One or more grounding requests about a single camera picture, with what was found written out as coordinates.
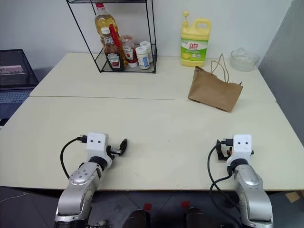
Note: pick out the brown paper bag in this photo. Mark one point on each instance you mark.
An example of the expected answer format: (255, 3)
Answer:
(213, 91)

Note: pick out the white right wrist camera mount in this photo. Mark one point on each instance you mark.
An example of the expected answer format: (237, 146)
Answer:
(241, 152)

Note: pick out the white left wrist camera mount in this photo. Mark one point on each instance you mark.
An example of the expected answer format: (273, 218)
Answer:
(96, 148)

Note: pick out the clear plastic bowl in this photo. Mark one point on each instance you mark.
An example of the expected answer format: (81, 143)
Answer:
(244, 60)

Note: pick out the dark rounded shape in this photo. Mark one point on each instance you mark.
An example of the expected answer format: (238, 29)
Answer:
(137, 219)
(197, 218)

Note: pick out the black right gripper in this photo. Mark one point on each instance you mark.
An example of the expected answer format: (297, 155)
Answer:
(227, 145)

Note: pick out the grey partition panel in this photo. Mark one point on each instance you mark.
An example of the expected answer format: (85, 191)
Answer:
(285, 71)

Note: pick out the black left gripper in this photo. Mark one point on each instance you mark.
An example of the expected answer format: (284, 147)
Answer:
(113, 152)

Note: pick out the yellow detergent jug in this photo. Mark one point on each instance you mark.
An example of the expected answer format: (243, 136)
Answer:
(192, 51)

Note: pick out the dark glass ketchup bottle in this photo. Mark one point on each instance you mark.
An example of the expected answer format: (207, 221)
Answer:
(114, 60)

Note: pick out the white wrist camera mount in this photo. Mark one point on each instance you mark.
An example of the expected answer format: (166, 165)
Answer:
(96, 148)
(241, 152)

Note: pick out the white seasoning jar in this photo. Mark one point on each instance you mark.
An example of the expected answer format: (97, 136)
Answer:
(147, 46)
(143, 59)

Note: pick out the cardboard piece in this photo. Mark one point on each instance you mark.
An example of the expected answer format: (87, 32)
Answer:
(292, 197)

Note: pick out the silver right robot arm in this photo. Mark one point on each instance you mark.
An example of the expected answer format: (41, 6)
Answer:
(251, 190)

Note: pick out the red squeeze ketchup bottle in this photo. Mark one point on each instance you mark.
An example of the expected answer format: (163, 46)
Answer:
(129, 54)

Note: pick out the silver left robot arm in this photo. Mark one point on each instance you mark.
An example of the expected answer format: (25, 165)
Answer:
(78, 190)

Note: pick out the cooking oil bottle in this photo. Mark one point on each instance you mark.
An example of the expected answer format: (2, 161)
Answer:
(102, 22)

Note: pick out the grey laptop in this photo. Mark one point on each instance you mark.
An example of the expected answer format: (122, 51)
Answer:
(14, 71)

